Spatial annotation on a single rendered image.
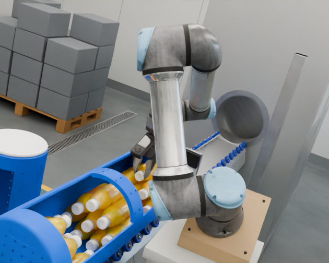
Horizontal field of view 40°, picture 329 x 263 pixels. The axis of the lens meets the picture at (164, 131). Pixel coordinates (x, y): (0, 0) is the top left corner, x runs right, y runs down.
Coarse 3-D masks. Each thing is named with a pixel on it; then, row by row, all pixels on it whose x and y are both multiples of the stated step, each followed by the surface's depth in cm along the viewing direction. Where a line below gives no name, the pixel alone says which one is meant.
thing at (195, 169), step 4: (188, 148) 239; (188, 152) 236; (192, 152) 237; (196, 152) 236; (188, 156) 237; (192, 156) 236; (196, 156) 235; (200, 156) 236; (188, 160) 237; (192, 160) 236; (196, 160) 235; (200, 160) 236; (188, 164) 238; (192, 164) 237; (196, 164) 236; (192, 168) 239; (196, 168) 238; (196, 172) 239
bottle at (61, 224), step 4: (52, 220) 131; (56, 220) 132; (60, 220) 133; (64, 220) 135; (56, 224) 130; (60, 224) 131; (64, 224) 133; (56, 228) 130; (60, 228) 131; (64, 228) 133; (60, 232) 131; (64, 232) 134
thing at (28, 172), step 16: (0, 160) 193; (16, 160) 194; (32, 160) 198; (0, 176) 224; (16, 176) 197; (32, 176) 202; (0, 192) 227; (16, 192) 200; (32, 192) 206; (0, 208) 231
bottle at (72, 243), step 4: (68, 240) 132; (72, 240) 134; (68, 244) 131; (72, 244) 132; (76, 244) 135; (68, 248) 130; (72, 248) 131; (76, 248) 133; (72, 252) 131; (72, 256) 131
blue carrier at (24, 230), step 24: (96, 168) 163; (120, 168) 195; (48, 192) 140; (72, 192) 164; (120, 192) 152; (0, 216) 122; (24, 216) 121; (48, 216) 155; (144, 216) 159; (0, 240) 122; (24, 240) 119; (48, 240) 117; (120, 240) 146
